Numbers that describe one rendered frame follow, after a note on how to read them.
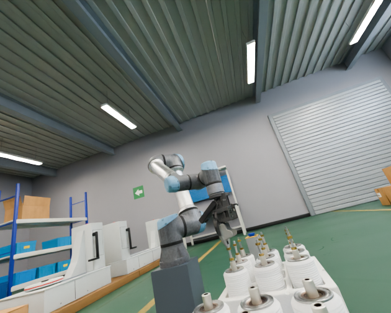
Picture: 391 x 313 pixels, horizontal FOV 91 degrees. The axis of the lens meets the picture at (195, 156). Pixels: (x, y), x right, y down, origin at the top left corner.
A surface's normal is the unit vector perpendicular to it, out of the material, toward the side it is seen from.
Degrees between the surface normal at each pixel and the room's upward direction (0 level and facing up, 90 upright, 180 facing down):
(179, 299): 90
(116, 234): 90
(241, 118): 90
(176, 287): 90
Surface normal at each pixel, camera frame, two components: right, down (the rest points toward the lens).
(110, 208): -0.27, -0.27
